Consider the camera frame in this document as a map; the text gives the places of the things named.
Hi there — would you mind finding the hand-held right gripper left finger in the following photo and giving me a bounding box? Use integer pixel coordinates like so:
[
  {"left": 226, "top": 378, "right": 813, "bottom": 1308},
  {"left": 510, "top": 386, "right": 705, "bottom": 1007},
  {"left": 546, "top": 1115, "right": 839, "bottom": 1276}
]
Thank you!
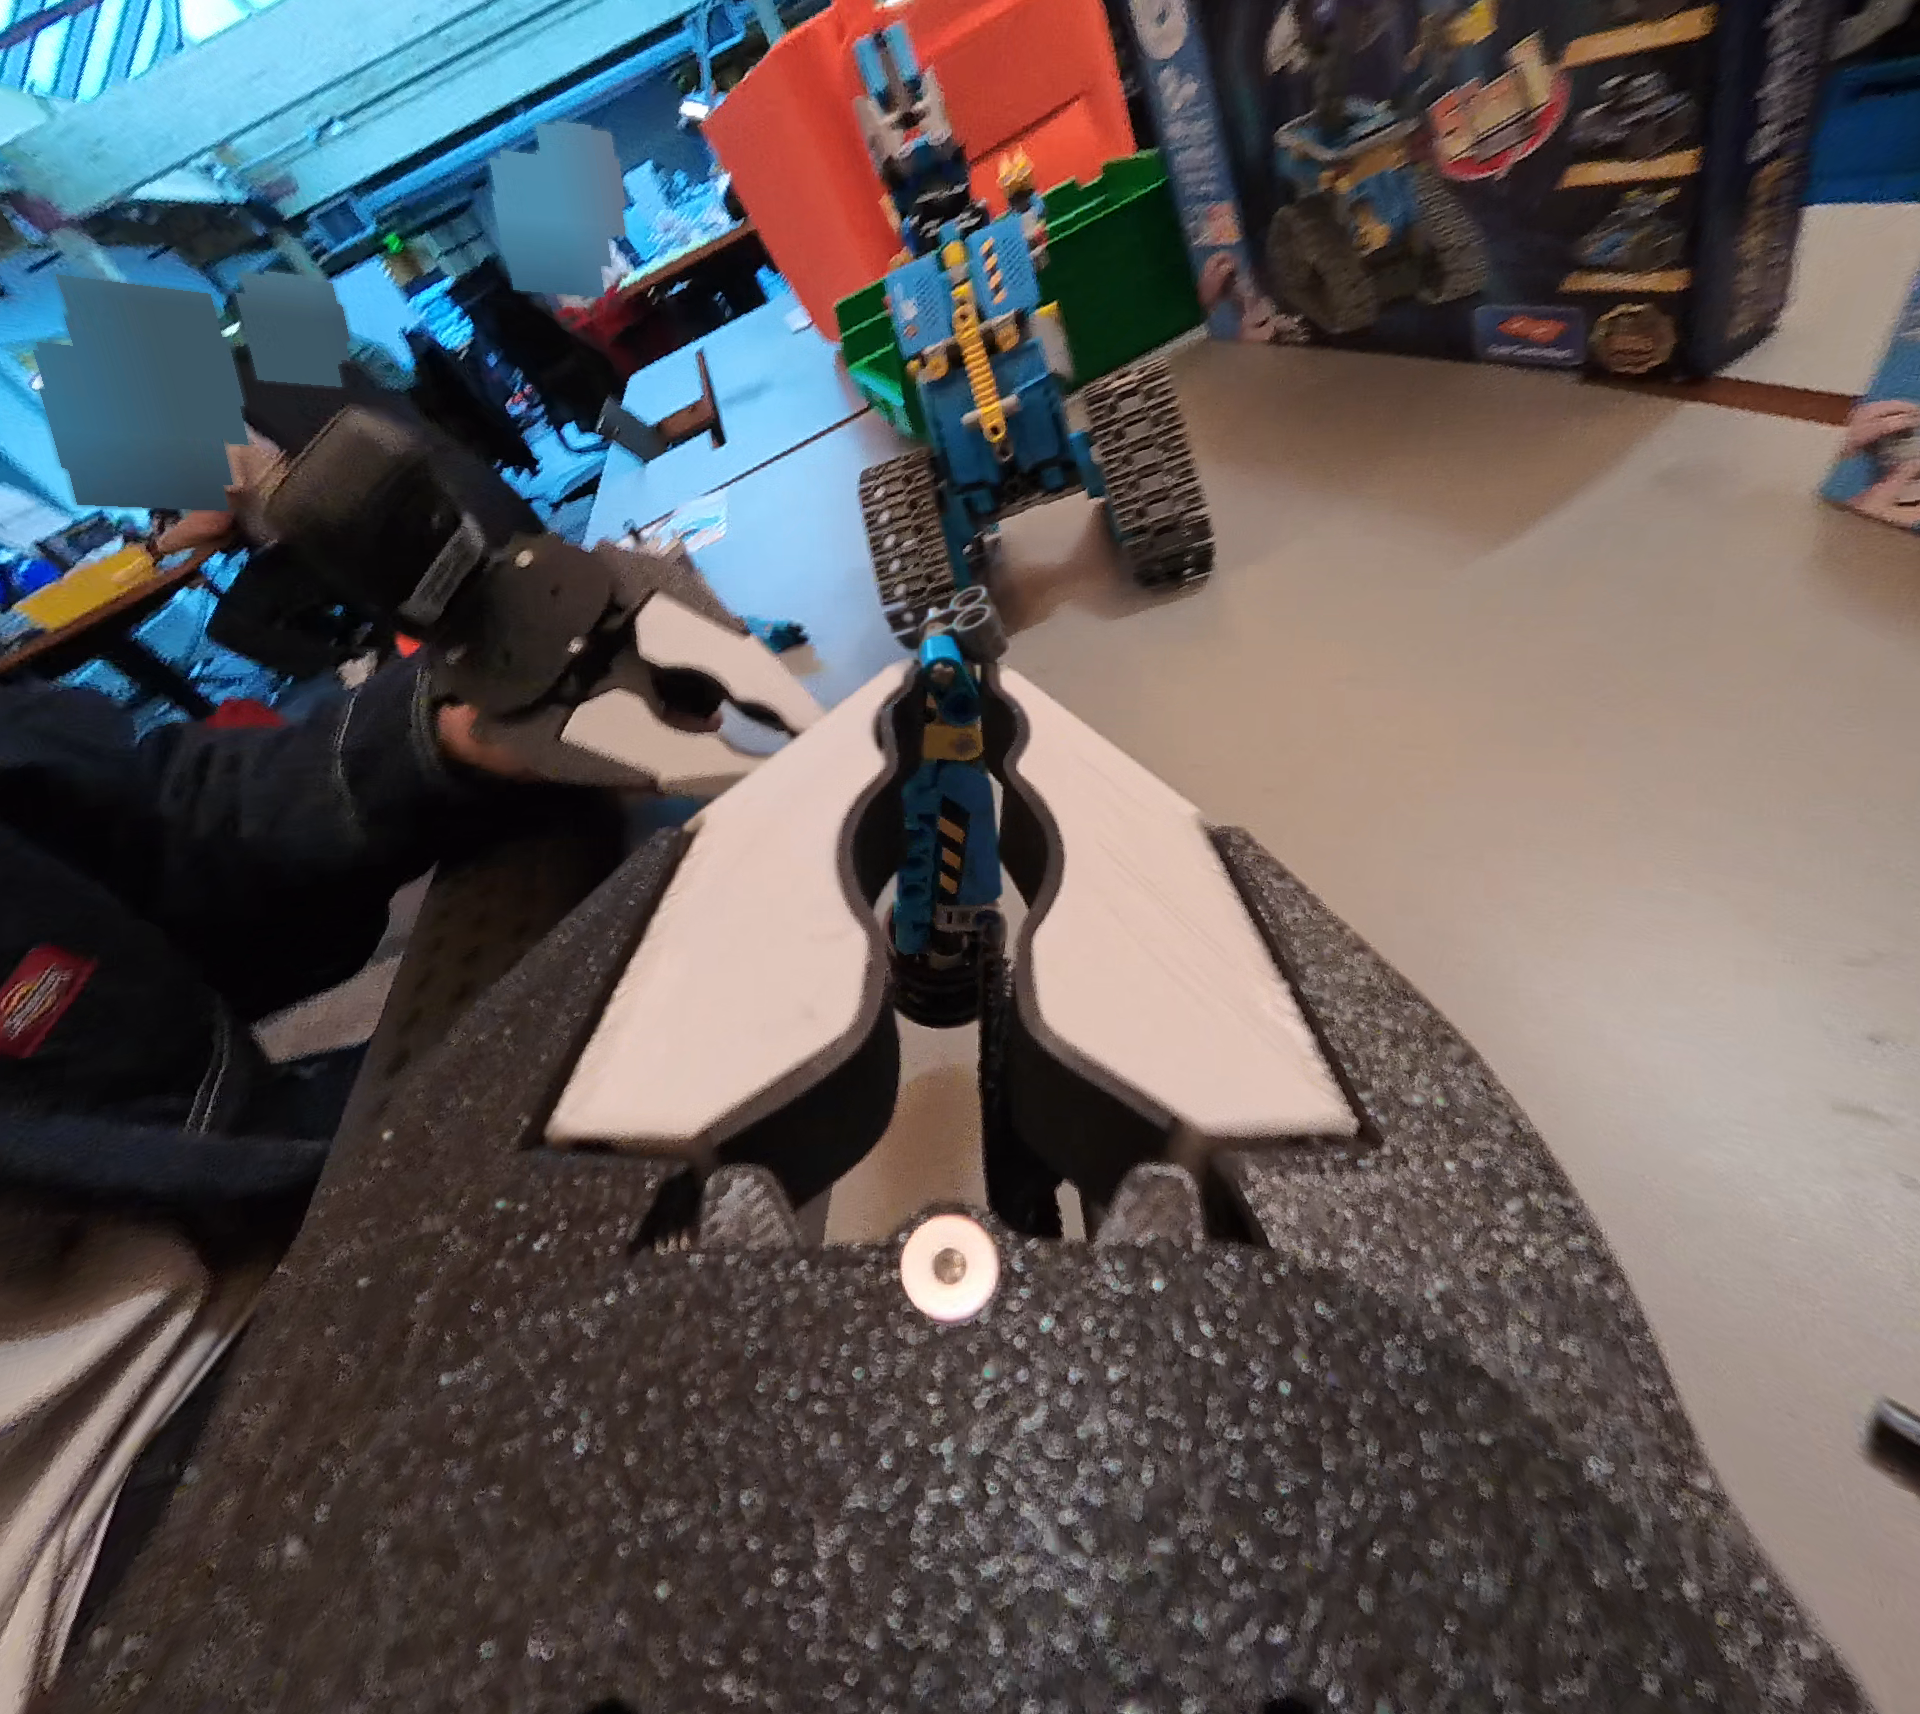
[{"left": 545, "top": 663, "right": 920, "bottom": 1205}]

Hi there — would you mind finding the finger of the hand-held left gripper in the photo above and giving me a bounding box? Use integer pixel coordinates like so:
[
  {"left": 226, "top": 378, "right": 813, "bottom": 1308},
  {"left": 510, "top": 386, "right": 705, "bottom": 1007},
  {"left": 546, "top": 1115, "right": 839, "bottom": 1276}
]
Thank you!
[
  {"left": 619, "top": 588, "right": 829, "bottom": 741},
  {"left": 558, "top": 688, "right": 786, "bottom": 795}
]

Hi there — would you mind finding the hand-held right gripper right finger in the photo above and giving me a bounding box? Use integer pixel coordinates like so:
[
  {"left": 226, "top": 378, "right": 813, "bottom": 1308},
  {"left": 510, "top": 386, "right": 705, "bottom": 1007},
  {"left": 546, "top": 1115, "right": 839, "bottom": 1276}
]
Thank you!
[{"left": 978, "top": 663, "right": 1364, "bottom": 1174}]

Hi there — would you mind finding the blue grey brick assembly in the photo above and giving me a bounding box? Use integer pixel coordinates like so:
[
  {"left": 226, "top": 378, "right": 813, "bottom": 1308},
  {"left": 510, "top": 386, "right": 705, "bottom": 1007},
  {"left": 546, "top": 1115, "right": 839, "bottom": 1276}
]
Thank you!
[{"left": 882, "top": 588, "right": 1010, "bottom": 1029}]

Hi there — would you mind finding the white desk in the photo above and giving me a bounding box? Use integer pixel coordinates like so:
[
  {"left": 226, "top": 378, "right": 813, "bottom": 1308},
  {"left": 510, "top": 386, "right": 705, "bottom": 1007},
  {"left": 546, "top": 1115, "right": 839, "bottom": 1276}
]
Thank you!
[{"left": 577, "top": 197, "right": 1920, "bottom": 1714}]

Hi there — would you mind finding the person's left hand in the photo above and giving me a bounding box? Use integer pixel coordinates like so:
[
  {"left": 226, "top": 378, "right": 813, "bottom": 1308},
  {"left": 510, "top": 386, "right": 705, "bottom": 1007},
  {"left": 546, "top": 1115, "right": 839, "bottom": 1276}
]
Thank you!
[{"left": 434, "top": 699, "right": 551, "bottom": 783}]

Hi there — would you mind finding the grey table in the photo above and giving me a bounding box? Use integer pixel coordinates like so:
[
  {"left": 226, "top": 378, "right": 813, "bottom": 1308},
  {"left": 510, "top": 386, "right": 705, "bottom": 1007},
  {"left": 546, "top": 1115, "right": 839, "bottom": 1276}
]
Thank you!
[{"left": 577, "top": 286, "right": 910, "bottom": 696}]

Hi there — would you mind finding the black dimpled mat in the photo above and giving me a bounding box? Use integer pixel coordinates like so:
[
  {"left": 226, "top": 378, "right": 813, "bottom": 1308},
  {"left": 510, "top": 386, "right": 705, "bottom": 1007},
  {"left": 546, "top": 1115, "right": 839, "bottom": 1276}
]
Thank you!
[{"left": 352, "top": 783, "right": 708, "bottom": 1131}]

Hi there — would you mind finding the blue tracked toy robot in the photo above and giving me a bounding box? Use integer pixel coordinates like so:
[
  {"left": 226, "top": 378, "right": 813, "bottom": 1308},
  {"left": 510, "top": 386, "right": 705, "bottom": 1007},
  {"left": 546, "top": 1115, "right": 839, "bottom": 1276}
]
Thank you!
[{"left": 853, "top": 26, "right": 1220, "bottom": 640}]

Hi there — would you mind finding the wooden table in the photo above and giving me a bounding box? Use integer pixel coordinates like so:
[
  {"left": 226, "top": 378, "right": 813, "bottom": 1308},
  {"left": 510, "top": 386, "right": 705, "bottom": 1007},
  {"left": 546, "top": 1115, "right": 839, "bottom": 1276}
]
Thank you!
[{"left": 0, "top": 543, "right": 242, "bottom": 717}]

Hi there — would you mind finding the yellow box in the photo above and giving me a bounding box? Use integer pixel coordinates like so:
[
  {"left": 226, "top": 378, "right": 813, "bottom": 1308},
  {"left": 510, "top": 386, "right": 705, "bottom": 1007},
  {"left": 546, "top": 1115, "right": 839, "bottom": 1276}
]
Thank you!
[{"left": 4, "top": 543, "right": 156, "bottom": 632}]

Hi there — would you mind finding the green plastic bin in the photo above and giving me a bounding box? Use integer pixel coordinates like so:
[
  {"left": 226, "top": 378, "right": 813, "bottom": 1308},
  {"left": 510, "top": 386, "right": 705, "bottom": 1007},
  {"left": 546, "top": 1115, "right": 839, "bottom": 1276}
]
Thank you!
[{"left": 829, "top": 147, "right": 1213, "bottom": 443}]

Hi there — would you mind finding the orange plastic bin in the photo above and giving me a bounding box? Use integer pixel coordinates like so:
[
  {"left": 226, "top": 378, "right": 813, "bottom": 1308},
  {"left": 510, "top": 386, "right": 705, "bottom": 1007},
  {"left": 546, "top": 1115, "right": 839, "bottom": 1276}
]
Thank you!
[{"left": 699, "top": 0, "right": 1140, "bottom": 318}]

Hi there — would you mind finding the small robot kit box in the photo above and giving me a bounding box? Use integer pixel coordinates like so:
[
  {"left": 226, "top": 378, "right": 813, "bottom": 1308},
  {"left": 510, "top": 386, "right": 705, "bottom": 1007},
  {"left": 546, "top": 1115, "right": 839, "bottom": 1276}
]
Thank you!
[{"left": 1812, "top": 269, "right": 1920, "bottom": 533}]

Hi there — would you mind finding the large robot kit box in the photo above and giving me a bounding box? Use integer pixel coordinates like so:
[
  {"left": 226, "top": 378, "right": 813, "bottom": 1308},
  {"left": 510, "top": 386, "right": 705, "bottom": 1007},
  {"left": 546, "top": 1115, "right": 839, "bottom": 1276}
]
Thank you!
[{"left": 1114, "top": 0, "right": 1860, "bottom": 384}]

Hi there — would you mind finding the blue plastic bin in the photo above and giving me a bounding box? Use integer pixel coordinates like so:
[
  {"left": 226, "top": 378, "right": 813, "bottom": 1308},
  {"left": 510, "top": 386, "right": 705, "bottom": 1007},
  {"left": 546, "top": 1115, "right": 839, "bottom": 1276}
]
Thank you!
[{"left": 1797, "top": 51, "right": 1920, "bottom": 207}]

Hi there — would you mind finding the metal bracket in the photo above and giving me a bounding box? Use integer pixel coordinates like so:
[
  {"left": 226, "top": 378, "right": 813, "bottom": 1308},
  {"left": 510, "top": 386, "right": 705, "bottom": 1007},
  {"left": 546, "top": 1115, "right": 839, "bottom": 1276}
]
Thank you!
[{"left": 596, "top": 345, "right": 733, "bottom": 466}]

